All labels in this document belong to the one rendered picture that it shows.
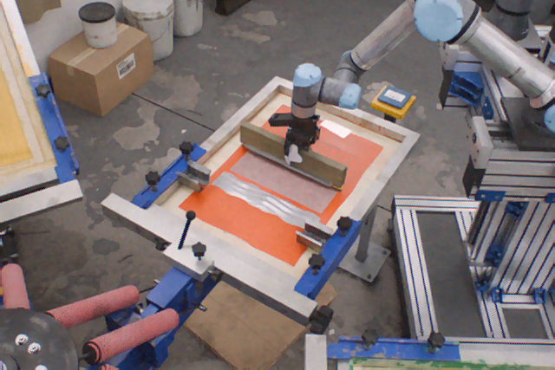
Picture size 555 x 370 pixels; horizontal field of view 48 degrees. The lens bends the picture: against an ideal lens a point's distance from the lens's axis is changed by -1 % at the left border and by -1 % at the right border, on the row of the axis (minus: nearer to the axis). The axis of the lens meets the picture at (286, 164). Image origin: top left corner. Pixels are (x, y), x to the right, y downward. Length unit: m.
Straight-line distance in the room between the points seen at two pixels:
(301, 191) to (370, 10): 3.01
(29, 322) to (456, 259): 1.99
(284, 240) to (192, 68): 2.43
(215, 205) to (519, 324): 1.41
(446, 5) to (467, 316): 1.52
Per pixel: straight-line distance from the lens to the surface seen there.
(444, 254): 2.90
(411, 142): 2.17
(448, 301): 2.76
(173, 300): 1.65
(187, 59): 4.23
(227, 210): 1.93
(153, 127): 3.70
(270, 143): 2.03
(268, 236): 1.87
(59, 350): 1.30
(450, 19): 1.56
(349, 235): 1.82
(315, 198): 1.98
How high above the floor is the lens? 2.39
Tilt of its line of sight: 44 degrees down
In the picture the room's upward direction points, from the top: 4 degrees clockwise
